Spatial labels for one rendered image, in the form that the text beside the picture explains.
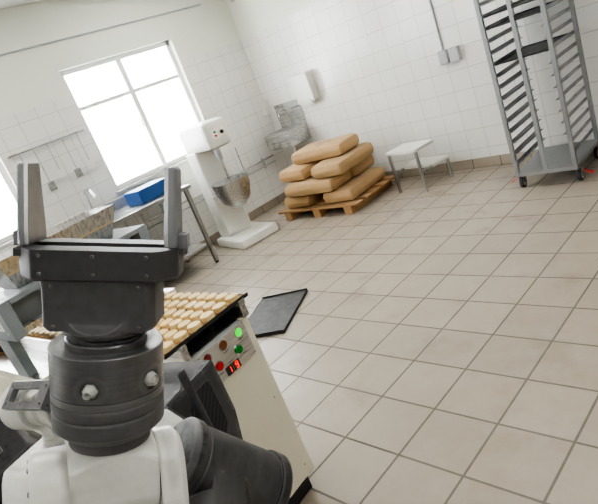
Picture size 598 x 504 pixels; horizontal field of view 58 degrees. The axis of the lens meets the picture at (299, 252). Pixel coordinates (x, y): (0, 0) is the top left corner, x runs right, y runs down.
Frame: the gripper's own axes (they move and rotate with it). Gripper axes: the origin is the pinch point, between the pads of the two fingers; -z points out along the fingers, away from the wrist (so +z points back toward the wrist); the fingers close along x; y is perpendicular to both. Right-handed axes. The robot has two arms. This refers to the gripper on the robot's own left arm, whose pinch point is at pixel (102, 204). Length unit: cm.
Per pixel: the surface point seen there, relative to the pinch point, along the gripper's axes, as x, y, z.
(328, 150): -68, 541, -7
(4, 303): 88, 159, 55
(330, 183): -70, 525, 27
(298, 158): -37, 570, 3
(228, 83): 49, 668, -86
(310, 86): -51, 620, -80
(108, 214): 61, 201, 25
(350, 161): -90, 527, 4
